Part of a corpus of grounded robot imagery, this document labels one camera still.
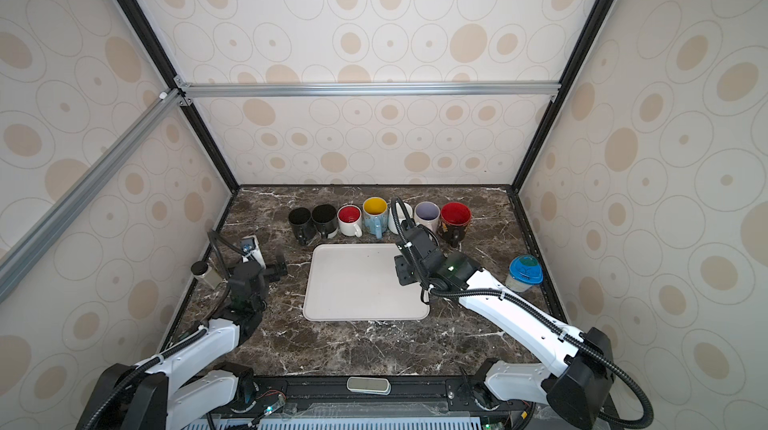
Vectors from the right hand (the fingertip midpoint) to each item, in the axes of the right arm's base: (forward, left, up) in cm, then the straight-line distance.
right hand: (407, 261), depth 78 cm
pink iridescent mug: (+21, -8, -6) cm, 23 cm away
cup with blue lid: (+1, -34, -9) cm, 35 cm away
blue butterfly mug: (+22, +9, -7) cm, 25 cm away
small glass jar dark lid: (+2, +59, -8) cm, 59 cm away
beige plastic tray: (+4, +15, -19) cm, 24 cm away
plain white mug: (+26, +19, -13) cm, 34 cm away
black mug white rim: (+19, +33, -11) cm, 40 cm away
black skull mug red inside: (+21, -17, -10) cm, 29 cm away
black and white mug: (+22, +26, -10) cm, 36 cm away
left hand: (+7, +38, -2) cm, 39 cm away
